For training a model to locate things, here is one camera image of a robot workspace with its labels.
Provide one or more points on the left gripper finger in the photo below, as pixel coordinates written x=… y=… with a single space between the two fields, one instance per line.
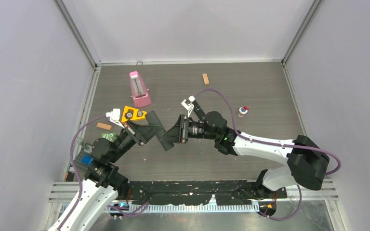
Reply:
x=144 y=129
x=145 y=138

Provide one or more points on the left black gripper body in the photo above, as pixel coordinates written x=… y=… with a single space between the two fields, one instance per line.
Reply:
x=135 y=134

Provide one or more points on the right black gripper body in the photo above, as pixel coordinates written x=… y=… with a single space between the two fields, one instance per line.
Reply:
x=185 y=130

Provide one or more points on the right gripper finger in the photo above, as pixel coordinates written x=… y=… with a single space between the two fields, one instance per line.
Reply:
x=175 y=130
x=168 y=140

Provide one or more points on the black remote control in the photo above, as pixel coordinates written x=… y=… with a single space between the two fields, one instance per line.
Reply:
x=153 y=119

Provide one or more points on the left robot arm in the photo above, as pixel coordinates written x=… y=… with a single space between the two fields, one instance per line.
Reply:
x=102 y=183

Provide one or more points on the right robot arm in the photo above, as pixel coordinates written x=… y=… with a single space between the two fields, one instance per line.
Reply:
x=302 y=163

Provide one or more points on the yellow triangular holder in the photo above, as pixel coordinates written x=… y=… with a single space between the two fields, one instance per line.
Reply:
x=133 y=114

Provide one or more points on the green toy block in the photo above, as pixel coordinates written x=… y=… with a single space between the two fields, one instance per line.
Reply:
x=109 y=136

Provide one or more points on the orange wooden block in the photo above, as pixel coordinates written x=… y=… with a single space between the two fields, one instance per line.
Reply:
x=104 y=126

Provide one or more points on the pink metronome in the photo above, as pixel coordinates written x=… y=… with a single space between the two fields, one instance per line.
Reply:
x=140 y=94

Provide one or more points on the blue lego brick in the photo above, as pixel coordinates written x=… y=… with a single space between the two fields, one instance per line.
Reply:
x=87 y=160

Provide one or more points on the small red white blue toy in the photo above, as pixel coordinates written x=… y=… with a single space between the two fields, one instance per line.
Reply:
x=242 y=111

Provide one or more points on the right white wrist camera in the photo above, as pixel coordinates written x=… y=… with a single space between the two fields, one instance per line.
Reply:
x=188 y=105

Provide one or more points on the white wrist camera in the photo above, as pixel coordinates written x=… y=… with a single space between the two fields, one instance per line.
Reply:
x=188 y=105
x=114 y=117

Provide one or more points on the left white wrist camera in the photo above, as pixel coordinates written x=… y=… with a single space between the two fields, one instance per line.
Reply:
x=114 y=117

